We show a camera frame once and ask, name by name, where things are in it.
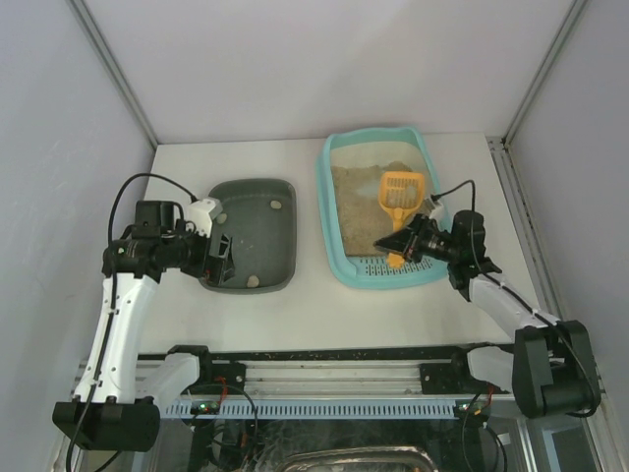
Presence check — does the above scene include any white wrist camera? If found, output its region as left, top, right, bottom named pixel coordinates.
left=185, top=198, right=222, bottom=238
left=422, top=196, right=445, bottom=221

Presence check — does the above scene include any black right camera cable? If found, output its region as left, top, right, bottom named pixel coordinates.
left=434, top=180, right=599, bottom=414

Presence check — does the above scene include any black left camera cable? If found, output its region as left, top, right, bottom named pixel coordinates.
left=66, top=171, right=200, bottom=466

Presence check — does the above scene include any orange litter scoop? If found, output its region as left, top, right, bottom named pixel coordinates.
left=376, top=171, right=427, bottom=269

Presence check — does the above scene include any metal bowl below table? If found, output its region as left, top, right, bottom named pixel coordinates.
left=275, top=445, right=439, bottom=471

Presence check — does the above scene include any black camera cable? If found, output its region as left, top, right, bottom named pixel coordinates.
left=66, top=171, right=200, bottom=466
left=434, top=180, right=599, bottom=414

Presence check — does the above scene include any aluminium mounting rail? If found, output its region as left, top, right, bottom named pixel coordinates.
left=73, top=356, right=517, bottom=399

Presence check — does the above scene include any dark grey plastic tray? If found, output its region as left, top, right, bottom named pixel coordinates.
left=200, top=178, right=297, bottom=295

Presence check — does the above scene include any beige cat litter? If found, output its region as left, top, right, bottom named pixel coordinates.
left=331, top=160, right=419, bottom=257

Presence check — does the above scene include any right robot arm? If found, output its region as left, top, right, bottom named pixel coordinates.
left=374, top=209, right=601, bottom=418

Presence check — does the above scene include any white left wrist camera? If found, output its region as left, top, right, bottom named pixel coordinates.
left=185, top=198, right=222, bottom=238

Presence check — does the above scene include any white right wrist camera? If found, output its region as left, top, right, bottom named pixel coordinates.
left=422, top=196, right=445, bottom=221

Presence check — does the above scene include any teal litter box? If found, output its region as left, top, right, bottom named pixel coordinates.
left=316, top=127, right=447, bottom=289

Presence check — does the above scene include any blue slotted cable duct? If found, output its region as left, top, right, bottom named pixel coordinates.
left=162, top=397, right=458, bottom=421

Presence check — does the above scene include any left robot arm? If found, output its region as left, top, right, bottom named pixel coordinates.
left=52, top=198, right=234, bottom=452

